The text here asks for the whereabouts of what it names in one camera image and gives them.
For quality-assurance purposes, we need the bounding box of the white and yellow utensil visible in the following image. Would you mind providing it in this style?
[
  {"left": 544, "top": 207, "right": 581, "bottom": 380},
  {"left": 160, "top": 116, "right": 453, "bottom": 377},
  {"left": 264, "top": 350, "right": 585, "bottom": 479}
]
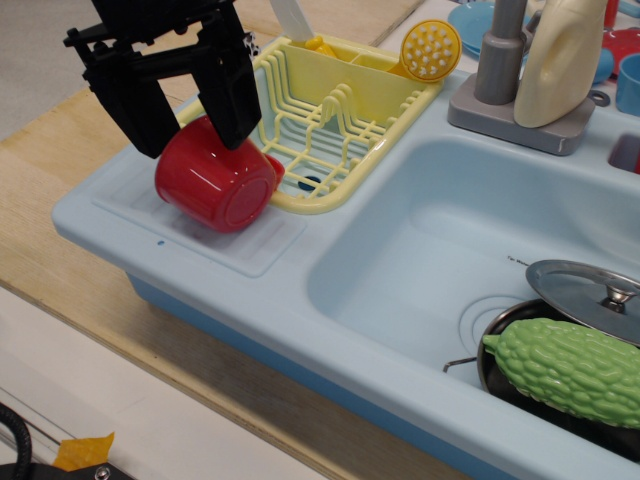
[{"left": 270, "top": 0, "right": 336, "bottom": 58}]

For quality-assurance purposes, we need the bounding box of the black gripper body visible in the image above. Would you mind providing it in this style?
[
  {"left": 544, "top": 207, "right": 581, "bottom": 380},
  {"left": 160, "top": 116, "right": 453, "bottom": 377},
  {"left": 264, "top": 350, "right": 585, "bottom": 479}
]
[{"left": 64, "top": 1, "right": 238, "bottom": 83}]

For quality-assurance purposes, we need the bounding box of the blue plastic cup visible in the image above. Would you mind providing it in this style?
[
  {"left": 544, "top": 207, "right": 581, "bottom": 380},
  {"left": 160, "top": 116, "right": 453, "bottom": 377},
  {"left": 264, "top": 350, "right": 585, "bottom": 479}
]
[{"left": 615, "top": 54, "right": 640, "bottom": 116}]

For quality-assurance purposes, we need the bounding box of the red plastic cup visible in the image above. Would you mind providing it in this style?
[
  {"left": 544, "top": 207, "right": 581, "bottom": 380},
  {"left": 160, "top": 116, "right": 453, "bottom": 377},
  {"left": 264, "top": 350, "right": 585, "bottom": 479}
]
[{"left": 155, "top": 116, "right": 285, "bottom": 233}]

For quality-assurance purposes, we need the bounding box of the steel pot lid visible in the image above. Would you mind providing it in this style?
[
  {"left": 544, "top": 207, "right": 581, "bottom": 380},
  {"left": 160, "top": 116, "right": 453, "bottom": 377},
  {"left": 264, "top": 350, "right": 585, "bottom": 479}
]
[{"left": 526, "top": 260, "right": 639, "bottom": 346}]

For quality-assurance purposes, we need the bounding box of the black base with screw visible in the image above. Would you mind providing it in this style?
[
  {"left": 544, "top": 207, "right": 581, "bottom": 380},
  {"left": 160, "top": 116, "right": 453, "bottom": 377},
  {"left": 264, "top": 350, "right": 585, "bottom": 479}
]
[{"left": 26, "top": 463, "right": 133, "bottom": 480}]

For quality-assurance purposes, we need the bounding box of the yellow dish rack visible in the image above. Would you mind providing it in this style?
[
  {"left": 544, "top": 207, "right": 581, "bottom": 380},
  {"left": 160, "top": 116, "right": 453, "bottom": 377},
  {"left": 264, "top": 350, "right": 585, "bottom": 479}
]
[{"left": 174, "top": 36, "right": 445, "bottom": 216}]

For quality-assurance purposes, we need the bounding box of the green bitter gourd toy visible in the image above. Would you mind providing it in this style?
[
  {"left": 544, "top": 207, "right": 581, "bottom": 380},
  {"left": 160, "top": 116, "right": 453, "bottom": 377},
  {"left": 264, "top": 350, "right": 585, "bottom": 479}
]
[{"left": 482, "top": 318, "right": 639, "bottom": 429}]

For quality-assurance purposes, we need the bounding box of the red plastic bowl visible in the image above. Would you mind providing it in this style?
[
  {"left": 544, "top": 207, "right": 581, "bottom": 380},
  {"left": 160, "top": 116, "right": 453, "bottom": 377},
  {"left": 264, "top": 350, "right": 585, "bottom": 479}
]
[{"left": 602, "top": 28, "right": 640, "bottom": 71}]

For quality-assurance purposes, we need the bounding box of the black cable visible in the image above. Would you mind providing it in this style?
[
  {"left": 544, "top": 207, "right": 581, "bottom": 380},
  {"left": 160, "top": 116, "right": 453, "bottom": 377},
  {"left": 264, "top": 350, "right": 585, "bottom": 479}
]
[{"left": 0, "top": 402, "right": 33, "bottom": 480}]

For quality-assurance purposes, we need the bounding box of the cream detergent bottle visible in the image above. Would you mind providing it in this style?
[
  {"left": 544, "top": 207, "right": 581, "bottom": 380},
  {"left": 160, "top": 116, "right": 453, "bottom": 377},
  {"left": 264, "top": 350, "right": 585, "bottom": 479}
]
[{"left": 514, "top": 0, "right": 607, "bottom": 128}]

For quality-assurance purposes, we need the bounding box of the yellow tape piece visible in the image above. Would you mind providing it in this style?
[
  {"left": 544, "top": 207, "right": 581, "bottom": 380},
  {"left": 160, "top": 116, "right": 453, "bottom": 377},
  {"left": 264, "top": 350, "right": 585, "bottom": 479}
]
[{"left": 52, "top": 432, "right": 115, "bottom": 472}]

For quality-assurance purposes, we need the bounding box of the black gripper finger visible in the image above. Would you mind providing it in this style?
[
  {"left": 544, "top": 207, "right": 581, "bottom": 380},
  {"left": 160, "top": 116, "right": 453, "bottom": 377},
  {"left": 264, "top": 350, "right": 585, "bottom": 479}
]
[
  {"left": 192, "top": 9, "right": 261, "bottom": 150},
  {"left": 83, "top": 68, "right": 179, "bottom": 158}
]

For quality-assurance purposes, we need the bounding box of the steel pot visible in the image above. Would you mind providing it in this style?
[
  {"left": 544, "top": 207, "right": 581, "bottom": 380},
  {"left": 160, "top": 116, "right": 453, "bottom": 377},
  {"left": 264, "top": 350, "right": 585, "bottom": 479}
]
[{"left": 442, "top": 298, "right": 640, "bottom": 464}]

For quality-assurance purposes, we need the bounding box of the yellow round scrub brush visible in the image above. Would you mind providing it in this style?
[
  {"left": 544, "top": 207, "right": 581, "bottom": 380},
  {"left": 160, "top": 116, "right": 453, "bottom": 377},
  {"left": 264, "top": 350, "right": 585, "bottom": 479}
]
[{"left": 389, "top": 19, "right": 462, "bottom": 83}]

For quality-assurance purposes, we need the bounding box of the grey toy faucet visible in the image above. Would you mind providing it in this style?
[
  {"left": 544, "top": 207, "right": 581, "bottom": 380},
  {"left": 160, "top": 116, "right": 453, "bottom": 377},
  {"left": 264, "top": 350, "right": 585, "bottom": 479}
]
[{"left": 448, "top": 1, "right": 595, "bottom": 156}]

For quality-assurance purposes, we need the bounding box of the light blue toy sink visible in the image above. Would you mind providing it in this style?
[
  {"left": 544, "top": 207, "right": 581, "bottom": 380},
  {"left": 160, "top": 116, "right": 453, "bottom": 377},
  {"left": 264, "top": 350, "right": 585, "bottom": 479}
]
[{"left": 52, "top": 73, "right": 639, "bottom": 479}]

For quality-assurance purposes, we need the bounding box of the blue plastic plate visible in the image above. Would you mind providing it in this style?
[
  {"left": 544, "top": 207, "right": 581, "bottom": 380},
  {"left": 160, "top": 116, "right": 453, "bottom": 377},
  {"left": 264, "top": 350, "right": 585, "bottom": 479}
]
[{"left": 447, "top": 1, "right": 532, "bottom": 57}]

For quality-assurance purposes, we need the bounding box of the blue plastic bowl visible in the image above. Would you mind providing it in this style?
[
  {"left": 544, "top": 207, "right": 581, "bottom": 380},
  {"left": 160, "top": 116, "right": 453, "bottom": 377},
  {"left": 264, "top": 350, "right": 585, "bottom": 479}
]
[{"left": 592, "top": 48, "right": 615, "bottom": 85}]

